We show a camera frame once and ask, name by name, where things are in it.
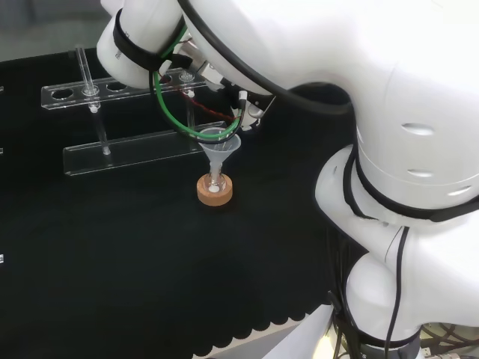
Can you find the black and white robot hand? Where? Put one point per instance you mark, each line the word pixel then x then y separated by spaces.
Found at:
pixel 249 108

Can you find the clear plastic funnel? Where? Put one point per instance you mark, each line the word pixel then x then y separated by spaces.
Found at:
pixel 221 153

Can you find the small glass round-bottom flask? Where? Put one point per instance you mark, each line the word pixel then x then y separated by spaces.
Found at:
pixel 215 185

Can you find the clear acrylic funnel stand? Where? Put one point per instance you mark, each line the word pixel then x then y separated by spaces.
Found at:
pixel 123 153

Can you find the black bench cloth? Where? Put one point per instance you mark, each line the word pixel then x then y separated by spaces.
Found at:
pixel 131 261

